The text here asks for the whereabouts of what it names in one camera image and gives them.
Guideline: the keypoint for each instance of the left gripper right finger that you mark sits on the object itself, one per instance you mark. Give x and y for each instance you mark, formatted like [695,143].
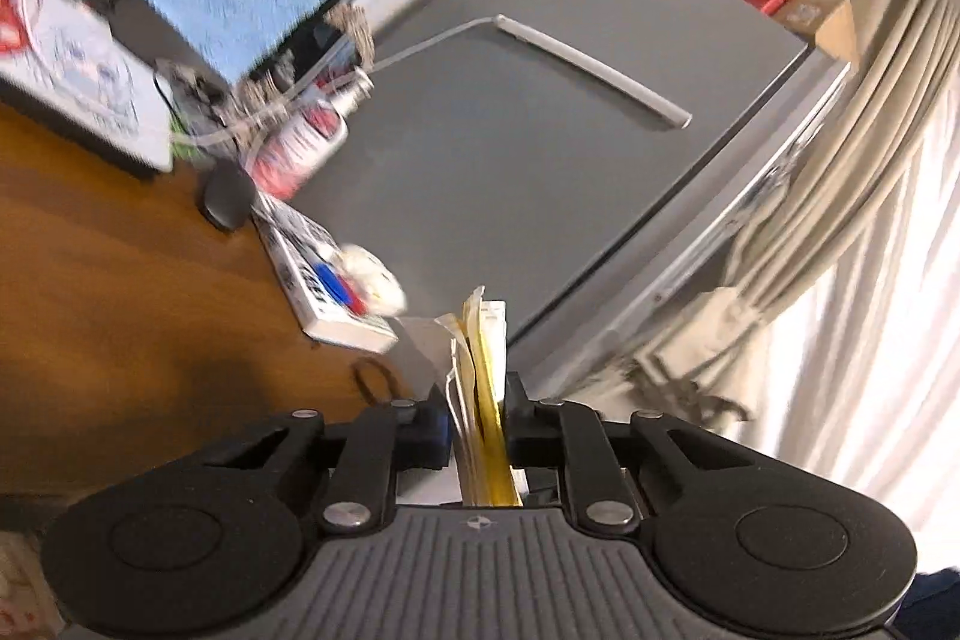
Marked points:
[533,431]

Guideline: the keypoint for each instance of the yellow white paper bundle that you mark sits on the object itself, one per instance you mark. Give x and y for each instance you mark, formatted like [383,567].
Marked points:
[475,387]

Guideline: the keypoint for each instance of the white pink pump bottle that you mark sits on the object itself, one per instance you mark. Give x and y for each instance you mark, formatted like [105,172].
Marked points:
[315,129]

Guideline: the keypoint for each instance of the anime print keyboard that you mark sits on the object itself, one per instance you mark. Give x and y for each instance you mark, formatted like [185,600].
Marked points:
[61,54]

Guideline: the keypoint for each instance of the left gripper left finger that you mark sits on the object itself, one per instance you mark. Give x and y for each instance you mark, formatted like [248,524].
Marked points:
[423,434]

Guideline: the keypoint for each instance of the blue marker pen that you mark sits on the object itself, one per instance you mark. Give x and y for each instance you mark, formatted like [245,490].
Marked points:
[331,282]

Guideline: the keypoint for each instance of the white plush toy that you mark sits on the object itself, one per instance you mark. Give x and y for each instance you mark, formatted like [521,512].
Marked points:
[376,286]

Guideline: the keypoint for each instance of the black computer mouse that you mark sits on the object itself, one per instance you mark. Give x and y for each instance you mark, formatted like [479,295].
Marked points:
[225,196]

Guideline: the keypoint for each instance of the red marker pen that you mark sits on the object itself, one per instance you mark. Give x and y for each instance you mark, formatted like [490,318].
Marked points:
[352,301]

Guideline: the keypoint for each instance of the black rubber band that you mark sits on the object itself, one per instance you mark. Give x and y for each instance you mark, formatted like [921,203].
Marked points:
[375,382]

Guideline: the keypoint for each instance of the beige curtain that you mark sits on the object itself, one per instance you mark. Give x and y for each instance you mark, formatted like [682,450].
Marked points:
[830,338]

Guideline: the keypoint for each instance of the grey refrigerator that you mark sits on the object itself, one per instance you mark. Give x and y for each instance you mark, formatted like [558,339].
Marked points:
[573,158]

